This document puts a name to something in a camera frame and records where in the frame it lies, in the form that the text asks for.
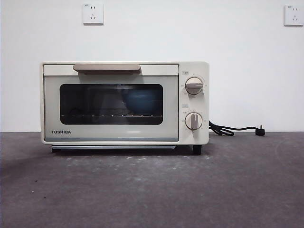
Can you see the blue ribbed bowl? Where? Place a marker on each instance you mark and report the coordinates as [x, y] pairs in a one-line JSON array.
[[140, 102]]

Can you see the oven door with glass window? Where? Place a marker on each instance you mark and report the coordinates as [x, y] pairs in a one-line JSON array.
[[51, 107]]

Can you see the cream oven timer knob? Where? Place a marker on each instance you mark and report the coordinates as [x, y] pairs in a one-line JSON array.
[[194, 121]]

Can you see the cream oven temperature knob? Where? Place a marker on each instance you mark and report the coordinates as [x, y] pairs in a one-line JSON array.
[[194, 86]]

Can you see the cream Toshiba toaster oven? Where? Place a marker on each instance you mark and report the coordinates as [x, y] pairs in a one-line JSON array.
[[202, 105]]

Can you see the white wall socket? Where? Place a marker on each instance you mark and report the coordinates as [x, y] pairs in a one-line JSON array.
[[93, 14], [295, 16]]

